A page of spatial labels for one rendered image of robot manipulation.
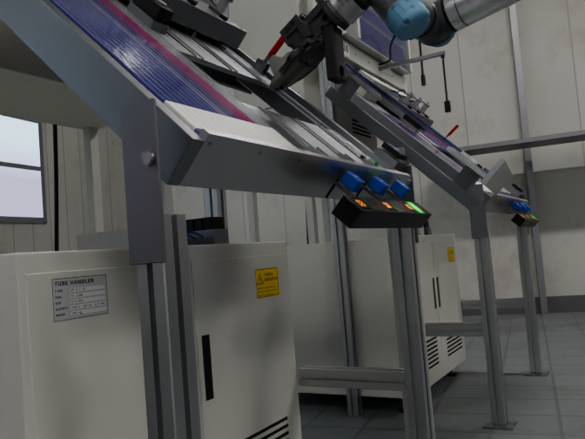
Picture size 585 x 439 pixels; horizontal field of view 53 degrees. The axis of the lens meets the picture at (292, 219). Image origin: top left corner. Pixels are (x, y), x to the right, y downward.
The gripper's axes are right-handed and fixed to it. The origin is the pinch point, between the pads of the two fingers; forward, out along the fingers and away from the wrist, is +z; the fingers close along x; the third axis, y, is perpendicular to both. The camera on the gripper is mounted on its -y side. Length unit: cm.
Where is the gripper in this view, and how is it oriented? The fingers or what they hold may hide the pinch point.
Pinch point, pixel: (278, 88)
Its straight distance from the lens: 131.9
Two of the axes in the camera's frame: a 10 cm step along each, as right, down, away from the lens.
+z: -6.8, 6.1, 4.0
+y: -5.2, -7.9, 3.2
